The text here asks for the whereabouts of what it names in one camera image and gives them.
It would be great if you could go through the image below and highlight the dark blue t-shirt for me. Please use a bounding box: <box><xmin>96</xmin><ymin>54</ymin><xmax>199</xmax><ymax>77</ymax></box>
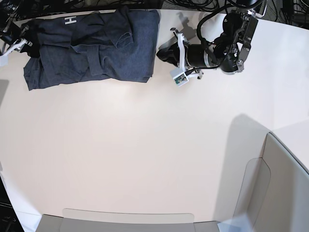
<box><xmin>24</xmin><ymin>7</ymin><xmax>160</xmax><ymax>90</ymax></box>

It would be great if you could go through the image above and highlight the grey chair right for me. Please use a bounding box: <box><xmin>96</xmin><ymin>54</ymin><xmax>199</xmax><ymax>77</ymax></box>
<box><xmin>231</xmin><ymin>133</ymin><xmax>309</xmax><ymax>232</ymax></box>

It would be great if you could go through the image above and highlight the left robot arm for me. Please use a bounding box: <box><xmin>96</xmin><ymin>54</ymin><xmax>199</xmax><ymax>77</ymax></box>
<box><xmin>156</xmin><ymin>0</ymin><xmax>267</xmax><ymax>82</ymax></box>

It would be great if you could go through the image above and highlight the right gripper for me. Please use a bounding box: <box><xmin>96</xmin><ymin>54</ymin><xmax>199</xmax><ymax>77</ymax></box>
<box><xmin>19</xmin><ymin>37</ymin><xmax>40</xmax><ymax>58</ymax></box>

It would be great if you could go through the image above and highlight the grey chair bottom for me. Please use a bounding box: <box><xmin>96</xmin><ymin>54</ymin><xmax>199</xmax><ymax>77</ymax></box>
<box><xmin>36</xmin><ymin>208</ymin><xmax>219</xmax><ymax>232</ymax></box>

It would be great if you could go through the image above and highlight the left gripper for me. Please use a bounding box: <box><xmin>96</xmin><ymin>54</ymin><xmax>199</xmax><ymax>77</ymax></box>
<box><xmin>156</xmin><ymin>42</ymin><xmax>211</xmax><ymax>72</ymax></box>

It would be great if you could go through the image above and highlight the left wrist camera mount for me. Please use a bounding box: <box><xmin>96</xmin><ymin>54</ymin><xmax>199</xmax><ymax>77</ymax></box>
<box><xmin>170</xmin><ymin>28</ymin><xmax>203</xmax><ymax>87</ymax></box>

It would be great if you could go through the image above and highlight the grey chair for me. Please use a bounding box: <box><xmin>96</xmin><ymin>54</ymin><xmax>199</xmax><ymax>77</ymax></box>
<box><xmin>231</xmin><ymin>133</ymin><xmax>309</xmax><ymax>232</ymax></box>
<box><xmin>36</xmin><ymin>208</ymin><xmax>219</xmax><ymax>232</ymax></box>

